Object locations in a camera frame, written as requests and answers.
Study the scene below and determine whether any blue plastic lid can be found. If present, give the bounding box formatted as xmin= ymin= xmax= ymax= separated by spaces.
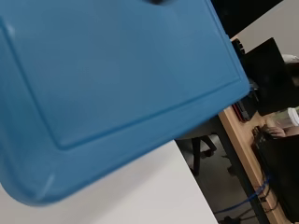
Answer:
xmin=0 ymin=0 xmax=251 ymax=207

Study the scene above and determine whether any black monitor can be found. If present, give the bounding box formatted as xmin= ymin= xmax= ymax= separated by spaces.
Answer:
xmin=244 ymin=37 xmax=299 ymax=117

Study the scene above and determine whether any wooden desk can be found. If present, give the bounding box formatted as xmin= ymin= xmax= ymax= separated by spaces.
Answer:
xmin=218 ymin=36 xmax=295 ymax=224

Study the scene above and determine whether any person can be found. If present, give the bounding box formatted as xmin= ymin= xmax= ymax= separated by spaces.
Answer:
xmin=264 ymin=54 xmax=299 ymax=138

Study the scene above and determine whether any black computer case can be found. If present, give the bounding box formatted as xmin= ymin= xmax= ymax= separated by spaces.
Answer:
xmin=251 ymin=125 xmax=299 ymax=224

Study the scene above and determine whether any blue cable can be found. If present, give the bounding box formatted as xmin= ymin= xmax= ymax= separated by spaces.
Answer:
xmin=214 ymin=176 xmax=272 ymax=216

